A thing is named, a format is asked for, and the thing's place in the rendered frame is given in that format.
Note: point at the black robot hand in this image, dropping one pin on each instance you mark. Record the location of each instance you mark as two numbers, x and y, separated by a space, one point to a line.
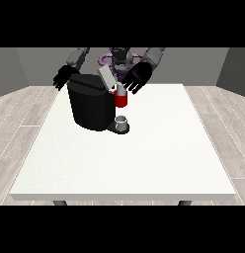
65 75
140 75

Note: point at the small grey coffee pod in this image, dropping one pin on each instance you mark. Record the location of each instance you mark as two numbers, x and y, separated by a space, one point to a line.
120 88

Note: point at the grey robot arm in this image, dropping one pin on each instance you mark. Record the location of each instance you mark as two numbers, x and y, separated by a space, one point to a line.
76 57
154 56

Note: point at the red pod holder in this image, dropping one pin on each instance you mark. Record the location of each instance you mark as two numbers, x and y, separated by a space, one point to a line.
121 100

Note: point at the pale grey machine lid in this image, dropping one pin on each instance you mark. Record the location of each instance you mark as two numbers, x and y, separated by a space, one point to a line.
107 77

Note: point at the black coffee machine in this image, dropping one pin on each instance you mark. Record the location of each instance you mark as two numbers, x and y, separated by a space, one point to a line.
90 105

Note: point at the grey robot trunk purple rings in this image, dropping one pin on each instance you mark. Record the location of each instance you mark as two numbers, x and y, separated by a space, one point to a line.
119 57

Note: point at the small grey cup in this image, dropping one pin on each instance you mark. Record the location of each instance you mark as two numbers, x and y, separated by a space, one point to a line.
121 123

